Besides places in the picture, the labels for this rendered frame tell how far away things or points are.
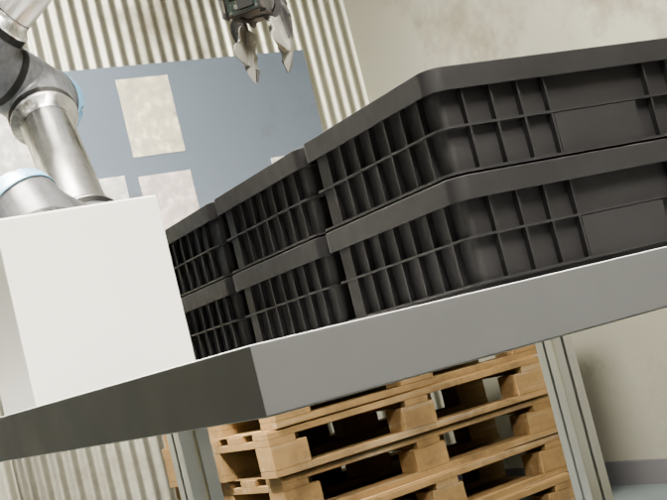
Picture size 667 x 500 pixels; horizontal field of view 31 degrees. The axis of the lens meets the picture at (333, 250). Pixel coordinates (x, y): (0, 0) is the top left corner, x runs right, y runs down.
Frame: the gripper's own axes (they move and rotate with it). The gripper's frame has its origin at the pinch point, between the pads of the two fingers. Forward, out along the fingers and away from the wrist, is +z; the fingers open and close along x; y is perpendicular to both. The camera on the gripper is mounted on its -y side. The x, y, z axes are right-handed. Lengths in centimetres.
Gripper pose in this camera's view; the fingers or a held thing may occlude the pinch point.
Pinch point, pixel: (272, 70)
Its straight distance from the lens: 197.7
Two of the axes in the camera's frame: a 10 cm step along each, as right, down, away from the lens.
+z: 2.4, 9.7, -0.8
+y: -3.5, 0.1, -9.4
